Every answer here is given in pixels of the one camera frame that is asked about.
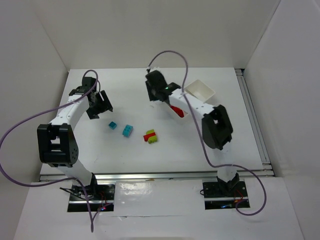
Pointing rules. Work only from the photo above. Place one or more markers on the front aluminium rail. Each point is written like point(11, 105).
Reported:
point(174, 175)

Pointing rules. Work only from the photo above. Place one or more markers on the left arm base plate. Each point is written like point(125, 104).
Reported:
point(102, 200)

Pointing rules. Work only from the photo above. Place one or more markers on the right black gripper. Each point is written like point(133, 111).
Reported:
point(155, 91)

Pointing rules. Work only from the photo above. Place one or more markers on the white divided container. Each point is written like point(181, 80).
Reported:
point(198, 95)

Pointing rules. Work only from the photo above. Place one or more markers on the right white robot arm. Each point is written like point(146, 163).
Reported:
point(212, 122)

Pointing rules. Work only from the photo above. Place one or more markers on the long red lego brick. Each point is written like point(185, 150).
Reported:
point(179, 112)

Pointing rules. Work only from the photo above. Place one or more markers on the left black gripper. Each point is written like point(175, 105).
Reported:
point(99, 105)

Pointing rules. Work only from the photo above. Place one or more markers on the green red curved lego stack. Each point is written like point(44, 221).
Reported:
point(150, 136)

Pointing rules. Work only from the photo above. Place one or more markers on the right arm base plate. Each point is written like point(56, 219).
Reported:
point(215, 199)

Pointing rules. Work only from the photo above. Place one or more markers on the small teal lego brick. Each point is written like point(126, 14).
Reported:
point(112, 125)

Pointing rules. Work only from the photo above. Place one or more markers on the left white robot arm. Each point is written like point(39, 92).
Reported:
point(57, 144)

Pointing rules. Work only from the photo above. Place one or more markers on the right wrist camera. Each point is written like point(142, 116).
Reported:
point(152, 68)

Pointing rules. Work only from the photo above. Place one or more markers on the curved teal lego brick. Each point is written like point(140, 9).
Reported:
point(127, 130)

